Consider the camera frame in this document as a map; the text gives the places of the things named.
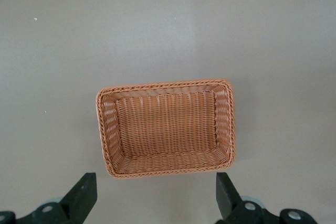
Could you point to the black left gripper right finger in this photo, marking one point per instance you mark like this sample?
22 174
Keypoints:
236 208

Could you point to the brown wicker basket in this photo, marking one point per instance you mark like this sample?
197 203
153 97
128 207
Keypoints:
168 129

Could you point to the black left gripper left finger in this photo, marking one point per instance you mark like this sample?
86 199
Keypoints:
73 203

